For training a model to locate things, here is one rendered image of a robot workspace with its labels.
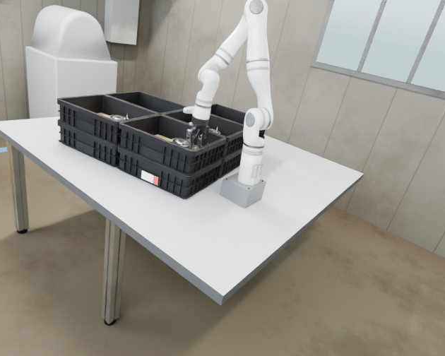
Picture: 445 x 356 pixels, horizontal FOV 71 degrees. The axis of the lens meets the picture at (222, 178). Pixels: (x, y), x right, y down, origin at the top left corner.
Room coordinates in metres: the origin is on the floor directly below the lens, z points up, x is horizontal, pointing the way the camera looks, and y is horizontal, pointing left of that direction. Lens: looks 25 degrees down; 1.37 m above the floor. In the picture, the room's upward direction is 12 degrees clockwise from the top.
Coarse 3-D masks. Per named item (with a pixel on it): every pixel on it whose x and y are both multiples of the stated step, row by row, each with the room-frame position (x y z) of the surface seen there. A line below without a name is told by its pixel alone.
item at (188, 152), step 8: (128, 120) 1.36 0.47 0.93; (136, 120) 1.39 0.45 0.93; (176, 120) 1.53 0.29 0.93; (120, 128) 1.29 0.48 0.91; (128, 128) 1.28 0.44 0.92; (144, 136) 1.24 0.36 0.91; (152, 136) 1.23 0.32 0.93; (160, 144) 1.21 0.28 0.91; (168, 144) 1.19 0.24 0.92; (176, 144) 1.19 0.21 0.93; (208, 144) 1.28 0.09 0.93; (216, 144) 1.32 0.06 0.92; (184, 152) 1.16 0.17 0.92; (192, 152) 1.15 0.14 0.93; (200, 152) 1.20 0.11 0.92
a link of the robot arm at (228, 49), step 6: (240, 24) 1.43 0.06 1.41; (246, 24) 1.42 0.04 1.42; (234, 30) 1.42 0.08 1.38; (240, 30) 1.41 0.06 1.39; (246, 30) 1.42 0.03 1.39; (234, 36) 1.38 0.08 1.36; (240, 36) 1.40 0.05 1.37; (246, 36) 1.41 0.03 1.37; (228, 42) 1.36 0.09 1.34; (234, 42) 1.36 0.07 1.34; (240, 42) 1.39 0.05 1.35; (222, 48) 1.35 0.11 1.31; (228, 48) 1.35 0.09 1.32; (234, 48) 1.36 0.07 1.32; (222, 54) 1.34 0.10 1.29; (228, 54) 1.35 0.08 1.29; (234, 54) 1.36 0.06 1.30; (228, 60) 1.35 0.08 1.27
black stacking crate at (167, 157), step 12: (144, 120) 1.45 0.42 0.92; (156, 120) 1.53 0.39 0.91; (168, 120) 1.54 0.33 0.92; (156, 132) 1.54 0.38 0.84; (168, 132) 1.54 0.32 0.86; (180, 132) 1.51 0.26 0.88; (120, 144) 1.32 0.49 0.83; (132, 144) 1.28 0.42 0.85; (144, 144) 1.26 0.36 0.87; (156, 144) 1.23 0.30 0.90; (204, 144) 1.45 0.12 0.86; (144, 156) 1.24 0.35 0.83; (156, 156) 1.22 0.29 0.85; (168, 156) 1.20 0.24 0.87; (180, 156) 1.18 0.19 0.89; (204, 156) 1.26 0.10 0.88; (216, 156) 1.36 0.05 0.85; (180, 168) 1.18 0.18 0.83; (192, 168) 1.18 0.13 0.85; (204, 168) 1.26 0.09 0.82
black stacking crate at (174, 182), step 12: (120, 156) 1.31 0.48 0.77; (132, 156) 1.26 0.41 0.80; (120, 168) 1.30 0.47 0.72; (132, 168) 1.28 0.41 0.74; (144, 168) 1.25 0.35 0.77; (156, 168) 1.21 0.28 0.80; (168, 168) 1.19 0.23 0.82; (216, 168) 1.39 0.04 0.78; (144, 180) 1.24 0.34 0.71; (168, 180) 1.20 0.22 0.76; (180, 180) 1.18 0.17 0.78; (192, 180) 1.20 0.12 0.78; (204, 180) 1.30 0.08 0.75; (180, 192) 1.17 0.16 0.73; (192, 192) 1.20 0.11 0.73
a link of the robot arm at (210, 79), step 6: (210, 72) 1.31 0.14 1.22; (204, 78) 1.31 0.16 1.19; (210, 78) 1.30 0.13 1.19; (216, 78) 1.31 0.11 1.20; (204, 84) 1.30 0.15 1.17; (210, 84) 1.31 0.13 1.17; (216, 84) 1.32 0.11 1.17; (204, 90) 1.31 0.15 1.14; (210, 90) 1.32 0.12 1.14; (216, 90) 1.34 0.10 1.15; (198, 96) 1.33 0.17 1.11; (204, 96) 1.32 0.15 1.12; (210, 96) 1.33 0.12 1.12; (198, 102) 1.33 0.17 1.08; (204, 102) 1.32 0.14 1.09; (210, 102) 1.34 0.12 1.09
